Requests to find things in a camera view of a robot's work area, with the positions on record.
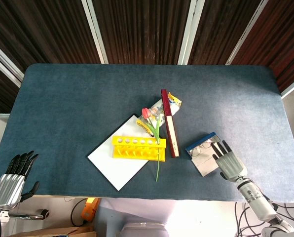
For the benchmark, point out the silver rod with black knob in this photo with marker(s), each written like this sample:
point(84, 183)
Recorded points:
point(28, 216)

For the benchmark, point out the white paper sheet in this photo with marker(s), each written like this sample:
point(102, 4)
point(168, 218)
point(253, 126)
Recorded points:
point(117, 170)

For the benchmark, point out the dark red book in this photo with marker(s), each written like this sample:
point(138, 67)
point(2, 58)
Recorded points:
point(171, 134)

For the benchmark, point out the white metal frame post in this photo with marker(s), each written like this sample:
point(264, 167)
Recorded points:
point(190, 32)
point(95, 32)
point(4, 64)
point(246, 32)

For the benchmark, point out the grey plastic seat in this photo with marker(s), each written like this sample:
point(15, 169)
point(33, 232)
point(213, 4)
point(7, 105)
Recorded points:
point(144, 230)

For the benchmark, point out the orange device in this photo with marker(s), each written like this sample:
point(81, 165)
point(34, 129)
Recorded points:
point(90, 208)

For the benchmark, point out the white yellow snack bag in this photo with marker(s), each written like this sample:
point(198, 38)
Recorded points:
point(175, 105)

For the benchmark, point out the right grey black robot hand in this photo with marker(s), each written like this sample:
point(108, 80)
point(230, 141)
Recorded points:
point(232, 166)

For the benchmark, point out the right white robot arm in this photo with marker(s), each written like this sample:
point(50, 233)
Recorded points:
point(258, 201)

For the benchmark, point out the clear-framed eyeglasses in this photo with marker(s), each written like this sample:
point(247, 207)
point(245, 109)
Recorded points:
point(197, 151)

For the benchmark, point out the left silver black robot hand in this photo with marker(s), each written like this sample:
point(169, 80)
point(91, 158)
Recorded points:
point(7, 190)

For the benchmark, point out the blue patterned box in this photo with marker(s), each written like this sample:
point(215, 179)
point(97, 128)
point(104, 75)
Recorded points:
point(206, 165)

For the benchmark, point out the artificial red tulip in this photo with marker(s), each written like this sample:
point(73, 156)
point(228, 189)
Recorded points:
point(146, 113)

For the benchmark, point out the brown cardboard box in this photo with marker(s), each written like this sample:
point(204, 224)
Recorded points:
point(58, 232)

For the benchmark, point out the blue table cloth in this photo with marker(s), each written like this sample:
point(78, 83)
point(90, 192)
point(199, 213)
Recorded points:
point(75, 103)

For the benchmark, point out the yellow test tube rack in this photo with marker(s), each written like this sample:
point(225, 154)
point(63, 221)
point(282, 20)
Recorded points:
point(137, 148)

